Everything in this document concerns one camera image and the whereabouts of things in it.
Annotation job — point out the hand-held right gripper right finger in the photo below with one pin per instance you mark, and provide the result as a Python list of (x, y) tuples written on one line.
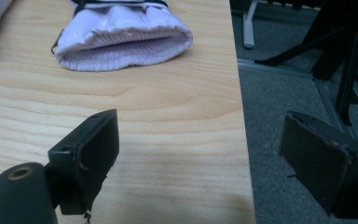
[(323, 161)]

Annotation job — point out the black metal stand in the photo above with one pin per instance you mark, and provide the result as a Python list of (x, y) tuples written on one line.
[(348, 71)]

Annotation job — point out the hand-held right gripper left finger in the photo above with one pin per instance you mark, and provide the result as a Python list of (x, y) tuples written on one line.
[(87, 155)]

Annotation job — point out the white desk frame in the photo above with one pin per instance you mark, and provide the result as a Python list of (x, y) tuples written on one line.
[(248, 31)]

